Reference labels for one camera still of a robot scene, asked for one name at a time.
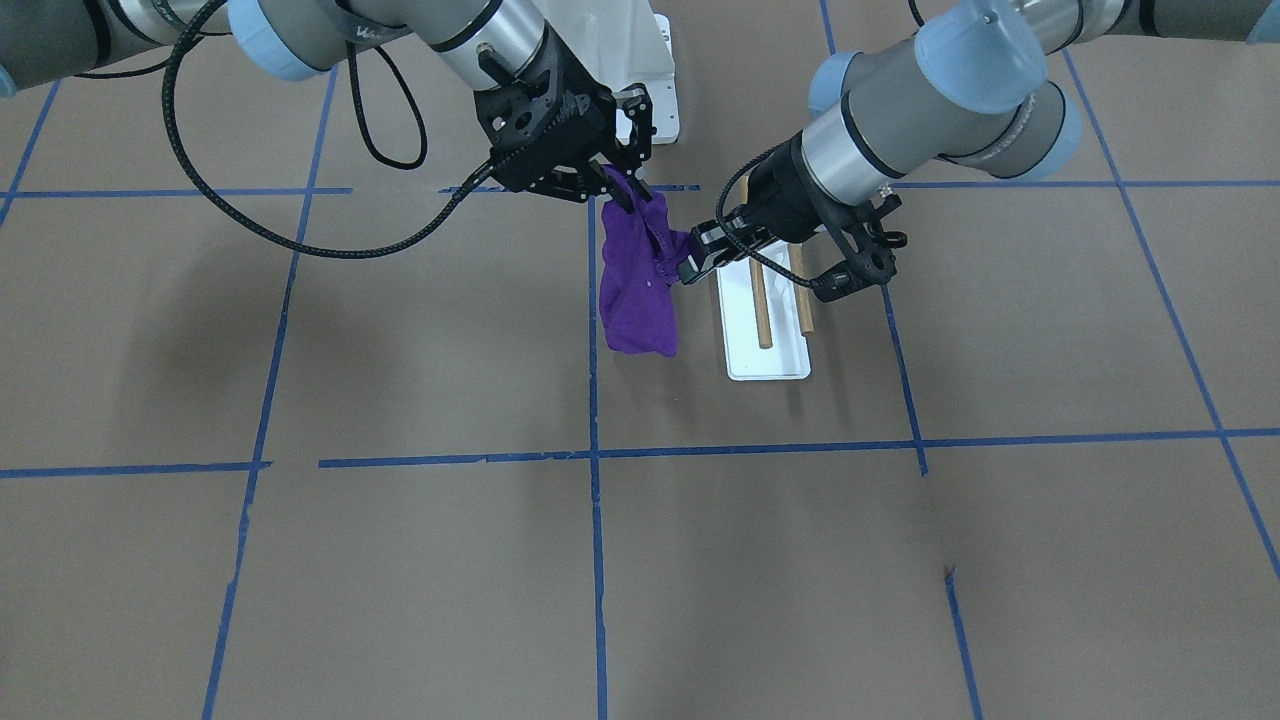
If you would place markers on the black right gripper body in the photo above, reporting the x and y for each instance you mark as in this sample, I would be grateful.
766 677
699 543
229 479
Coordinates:
592 112

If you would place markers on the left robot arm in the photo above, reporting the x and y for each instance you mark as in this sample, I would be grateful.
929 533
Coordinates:
970 87

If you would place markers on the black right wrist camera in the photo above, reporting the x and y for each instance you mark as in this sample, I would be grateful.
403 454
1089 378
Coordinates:
525 126

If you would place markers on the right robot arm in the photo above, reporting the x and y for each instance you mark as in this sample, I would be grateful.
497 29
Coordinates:
42 41

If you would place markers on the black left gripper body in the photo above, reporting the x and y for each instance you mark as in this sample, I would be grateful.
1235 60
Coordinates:
780 200

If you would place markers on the purple towel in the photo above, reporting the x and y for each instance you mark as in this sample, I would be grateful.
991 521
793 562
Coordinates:
641 254

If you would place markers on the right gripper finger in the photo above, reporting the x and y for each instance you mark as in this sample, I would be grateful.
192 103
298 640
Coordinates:
625 186
637 106

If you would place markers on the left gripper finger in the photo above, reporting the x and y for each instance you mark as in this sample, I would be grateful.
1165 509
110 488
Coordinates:
707 248

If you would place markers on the white towel rack base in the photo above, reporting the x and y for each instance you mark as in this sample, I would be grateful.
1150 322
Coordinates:
789 359

